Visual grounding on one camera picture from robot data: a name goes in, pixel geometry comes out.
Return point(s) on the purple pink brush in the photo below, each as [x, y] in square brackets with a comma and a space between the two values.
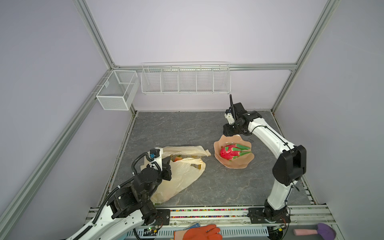
[325, 231]

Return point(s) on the orange work glove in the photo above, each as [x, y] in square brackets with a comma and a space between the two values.
[209, 232]

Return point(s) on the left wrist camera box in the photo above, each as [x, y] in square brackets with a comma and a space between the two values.
[156, 158]

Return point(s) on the aluminium corner frame post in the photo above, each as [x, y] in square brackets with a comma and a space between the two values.
[87, 18]

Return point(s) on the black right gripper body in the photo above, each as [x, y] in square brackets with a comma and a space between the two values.
[232, 129]

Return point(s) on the peach wavy fruit bowl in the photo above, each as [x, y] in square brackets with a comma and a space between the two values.
[240, 162]

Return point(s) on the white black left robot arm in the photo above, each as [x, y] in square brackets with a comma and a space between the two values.
[129, 205]

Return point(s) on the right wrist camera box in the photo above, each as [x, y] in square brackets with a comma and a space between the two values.
[229, 117]

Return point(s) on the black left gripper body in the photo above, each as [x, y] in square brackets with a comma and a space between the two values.
[164, 174]

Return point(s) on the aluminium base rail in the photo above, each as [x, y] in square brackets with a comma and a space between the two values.
[243, 216]

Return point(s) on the translucent banana print plastic bag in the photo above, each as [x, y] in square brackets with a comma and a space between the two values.
[186, 167]

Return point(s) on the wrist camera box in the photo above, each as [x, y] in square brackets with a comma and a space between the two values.
[229, 117]
[156, 158]

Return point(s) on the white mesh box basket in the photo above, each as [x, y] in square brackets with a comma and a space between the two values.
[118, 90]

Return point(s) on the white wire wall shelf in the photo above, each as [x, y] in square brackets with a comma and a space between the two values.
[186, 78]

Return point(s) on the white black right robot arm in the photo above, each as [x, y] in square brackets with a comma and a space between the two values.
[291, 159]

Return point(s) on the pink fake dragon fruit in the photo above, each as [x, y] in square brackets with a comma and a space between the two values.
[231, 152]

